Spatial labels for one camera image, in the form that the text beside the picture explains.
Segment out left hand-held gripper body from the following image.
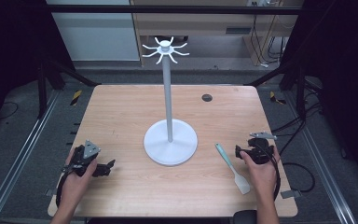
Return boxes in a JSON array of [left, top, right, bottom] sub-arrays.
[[62, 139, 104, 178]]

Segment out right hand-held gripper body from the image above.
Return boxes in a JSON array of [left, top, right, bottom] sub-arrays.
[[244, 131, 278, 165]]

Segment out person's right hand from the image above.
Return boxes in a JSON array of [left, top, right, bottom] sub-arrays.
[[240, 145, 282, 200]]

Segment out person's left hand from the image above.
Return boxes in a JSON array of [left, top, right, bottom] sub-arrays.
[[59, 148, 99, 204]]

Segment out grey tape piece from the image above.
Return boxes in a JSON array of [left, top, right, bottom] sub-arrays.
[[280, 189, 303, 200]]

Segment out yellow black striped tape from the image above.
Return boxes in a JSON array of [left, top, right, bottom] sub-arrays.
[[268, 91, 287, 106], [70, 90, 84, 107]]

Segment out black chair back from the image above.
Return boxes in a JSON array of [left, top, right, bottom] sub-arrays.
[[232, 209, 259, 224]]

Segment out white hook stand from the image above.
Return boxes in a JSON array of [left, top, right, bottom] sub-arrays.
[[141, 35, 199, 167]]

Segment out white cabinet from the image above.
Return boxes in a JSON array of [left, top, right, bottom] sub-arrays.
[[45, 0, 141, 62]]

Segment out teal handled white spatula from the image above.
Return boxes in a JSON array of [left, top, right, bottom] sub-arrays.
[[214, 142, 252, 196]]

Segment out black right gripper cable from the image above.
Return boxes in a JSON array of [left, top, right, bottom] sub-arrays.
[[255, 143, 282, 203]]

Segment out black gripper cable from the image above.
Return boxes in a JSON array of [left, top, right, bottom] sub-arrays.
[[55, 169, 73, 209], [255, 143, 282, 203]]

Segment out thin black floor cable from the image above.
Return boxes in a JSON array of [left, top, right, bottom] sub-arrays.
[[270, 77, 324, 157]]

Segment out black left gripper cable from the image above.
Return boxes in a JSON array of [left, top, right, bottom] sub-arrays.
[[55, 169, 73, 209]]

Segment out black floor cable loop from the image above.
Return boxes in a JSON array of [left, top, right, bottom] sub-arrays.
[[282, 161, 317, 194]]

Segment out aluminium floor rail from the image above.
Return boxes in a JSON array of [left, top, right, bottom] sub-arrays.
[[0, 89, 61, 224], [282, 91, 358, 224]]

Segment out black metal frame strut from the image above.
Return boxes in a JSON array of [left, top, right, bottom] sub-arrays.
[[247, 57, 309, 121], [36, 57, 102, 119]]

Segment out bundle of hanging cables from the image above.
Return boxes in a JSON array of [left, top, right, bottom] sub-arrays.
[[249, 13, 288, 68]]

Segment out black horizontal frame bar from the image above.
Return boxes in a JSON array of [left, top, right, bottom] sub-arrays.
[[46, 4, 306, 16]]

